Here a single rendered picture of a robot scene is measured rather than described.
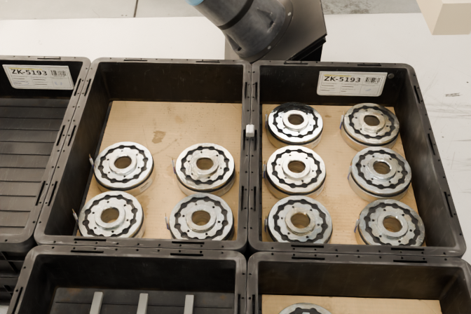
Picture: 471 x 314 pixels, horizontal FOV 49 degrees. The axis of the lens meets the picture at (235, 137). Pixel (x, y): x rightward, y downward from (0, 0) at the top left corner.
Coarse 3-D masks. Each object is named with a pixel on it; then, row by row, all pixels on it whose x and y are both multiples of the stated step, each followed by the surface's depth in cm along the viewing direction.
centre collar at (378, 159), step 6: (378, 156) 89; (372, 162) 88; (378, 162) 89; (384, 162) 88; (390, 162) 88; (372, 168) 87; (390, 168) 87; (372, 174) 86; (378, 174) 86; (390, 174) 86; (384, 180) 86
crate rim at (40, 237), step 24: (96, 72) 94; (72, 120) 86; (72, 144) 83; (240, 144) 82; (240, 168) 79; (48, 192) 76; (240, 192) 76; (48, 216) 74; (240, 216) 74; (48, 240) 71; (72, 240) 71; (96, 240) 72; (120, 240) 71; (144, 240) 71; (168, 240) 71; (192, 240) 71; (216, 240) 71; (240, 240) 71
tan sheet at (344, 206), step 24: (264, 120) 100; (336, 120) 100; (264, 144) 96; (336, 144) 96; (336, 168) 92; (264, 192) 88; (336, 192) 88; (408, 192) 88; (264, 216) 85; (336, 216) 85; (264, 240) 82; (336, 240) 82
